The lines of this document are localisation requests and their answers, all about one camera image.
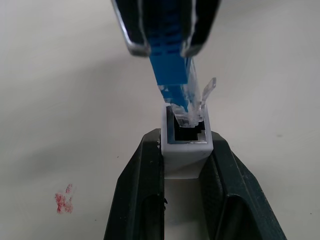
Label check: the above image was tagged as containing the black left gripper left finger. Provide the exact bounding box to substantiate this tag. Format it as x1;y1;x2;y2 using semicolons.
103;128;166;240

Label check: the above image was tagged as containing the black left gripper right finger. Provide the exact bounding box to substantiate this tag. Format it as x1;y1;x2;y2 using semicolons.
197;130;288;240

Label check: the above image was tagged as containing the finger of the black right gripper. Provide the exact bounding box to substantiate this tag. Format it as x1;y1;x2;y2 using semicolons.
180;0;221;58
110;0;151;57

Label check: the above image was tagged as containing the blue cable with clear plug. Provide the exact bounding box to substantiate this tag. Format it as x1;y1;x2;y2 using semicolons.
142;0;217;129

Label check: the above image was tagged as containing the white cable coupler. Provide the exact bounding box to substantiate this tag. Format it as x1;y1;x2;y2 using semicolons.
160;103;215;180

